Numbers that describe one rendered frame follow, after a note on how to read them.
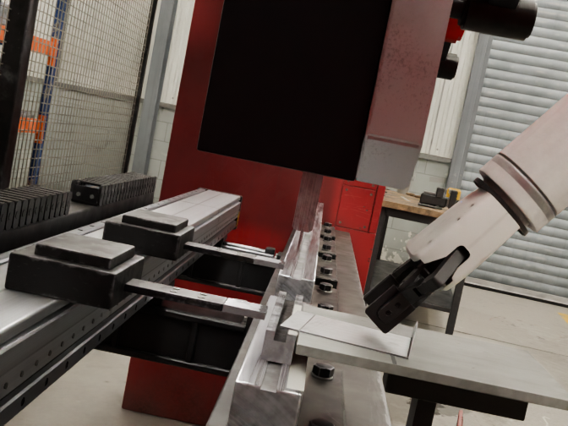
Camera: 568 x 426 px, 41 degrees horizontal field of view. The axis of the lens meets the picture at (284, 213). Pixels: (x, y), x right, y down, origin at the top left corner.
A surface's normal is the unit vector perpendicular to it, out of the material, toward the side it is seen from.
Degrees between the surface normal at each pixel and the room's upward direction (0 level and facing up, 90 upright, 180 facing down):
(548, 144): 71
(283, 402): 90
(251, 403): 90
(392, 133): 90
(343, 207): 90
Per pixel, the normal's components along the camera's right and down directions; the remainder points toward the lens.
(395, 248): -0.17, 0.07
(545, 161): -0.28, -0.14
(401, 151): -0.18, 0.75
